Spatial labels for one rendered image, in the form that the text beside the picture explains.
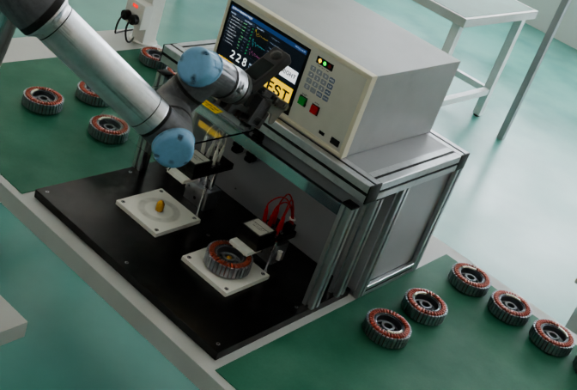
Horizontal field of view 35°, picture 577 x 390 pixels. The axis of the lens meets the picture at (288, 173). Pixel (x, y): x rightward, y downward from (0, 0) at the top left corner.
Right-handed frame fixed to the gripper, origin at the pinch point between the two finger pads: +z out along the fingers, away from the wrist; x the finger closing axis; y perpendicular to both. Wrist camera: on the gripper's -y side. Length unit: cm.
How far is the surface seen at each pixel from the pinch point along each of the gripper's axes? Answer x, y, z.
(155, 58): -90, 14, 65
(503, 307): 50, 14, 64
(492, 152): -72, -32, 348
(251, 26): -20.5, -10.4, 2.8
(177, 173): -21.2, 28.9, 10.5
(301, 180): 8.9, 12.6, 9.9
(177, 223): -14.4, 39.0, 12.2
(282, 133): -0.7, 6.3, 7.5
